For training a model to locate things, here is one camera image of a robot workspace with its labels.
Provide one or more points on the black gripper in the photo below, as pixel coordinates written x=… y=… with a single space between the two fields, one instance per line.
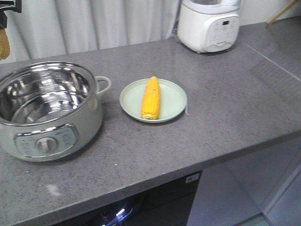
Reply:
x=3 y=20

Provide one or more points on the pale patchy corn cob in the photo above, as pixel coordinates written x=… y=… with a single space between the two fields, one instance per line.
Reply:
x=4 y=44

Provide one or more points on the yellow corn cob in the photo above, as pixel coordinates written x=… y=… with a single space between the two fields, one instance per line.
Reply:
x=151 y=100

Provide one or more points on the green electric cooking pot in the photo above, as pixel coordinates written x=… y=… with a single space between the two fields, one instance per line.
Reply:
x=50 y=110

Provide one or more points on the light green plate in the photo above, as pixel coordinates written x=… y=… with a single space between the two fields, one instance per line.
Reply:
x=173 y=100

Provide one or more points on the black drawer disinfection cabinet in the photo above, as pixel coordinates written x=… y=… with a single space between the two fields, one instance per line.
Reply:
x=168 y=204

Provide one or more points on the grey cabinet door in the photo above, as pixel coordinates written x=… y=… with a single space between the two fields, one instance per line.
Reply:
x=243 y=187

